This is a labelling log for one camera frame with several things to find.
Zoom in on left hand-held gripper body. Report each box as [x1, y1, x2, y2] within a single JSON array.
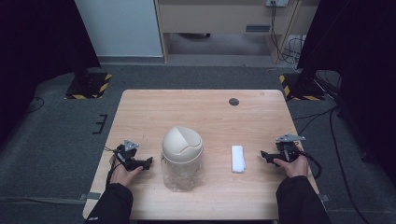
[[113, 139, 148, 172]]

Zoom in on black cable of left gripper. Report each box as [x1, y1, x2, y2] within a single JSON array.
[[104, 146, 123, 186]]

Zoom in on beige wooden cabinet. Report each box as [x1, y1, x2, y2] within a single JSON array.
[[154, 0, 320, 65]]

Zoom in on black floor bracket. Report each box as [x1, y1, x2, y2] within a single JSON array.
[[92, 113, 109, 135]]

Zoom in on black hanging cables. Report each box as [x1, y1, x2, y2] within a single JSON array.
[[269, 0, 306, 65]]

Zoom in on white wall panel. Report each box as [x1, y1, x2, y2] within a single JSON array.
[[74, 0, 164, 58]]

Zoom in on white tissue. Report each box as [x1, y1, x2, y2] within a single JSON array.
[[231, 145, 247, 174]]

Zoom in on clear trash can beige lid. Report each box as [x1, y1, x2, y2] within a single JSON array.
[[160, 125, 205, 193]]

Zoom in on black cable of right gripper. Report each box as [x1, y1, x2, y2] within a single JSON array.
[[294, 141, 323, 180]]

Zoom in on black thin floor cable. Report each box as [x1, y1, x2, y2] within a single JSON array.
[[25, 96, 45, 114]]

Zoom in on person's right hand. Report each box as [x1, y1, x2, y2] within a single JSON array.
[[272, 147, 310, 179]]

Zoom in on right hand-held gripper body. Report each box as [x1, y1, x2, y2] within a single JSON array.
[[267, 133, 306, 164]]

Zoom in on black curtain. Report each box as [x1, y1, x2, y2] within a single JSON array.
[[0, 0, 102, 147], [296, 0, 396, 188]]

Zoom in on black stand base hazard stripes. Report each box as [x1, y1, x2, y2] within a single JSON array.
[[64, 72, 113, 101], [278, 72, 327, 102]]

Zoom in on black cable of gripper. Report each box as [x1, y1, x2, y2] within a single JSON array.
[[294, 141, 323, 180], [104, 146, 123, 186]]

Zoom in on person's left hand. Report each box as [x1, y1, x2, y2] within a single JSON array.
[[109, 155, 145, 189]]

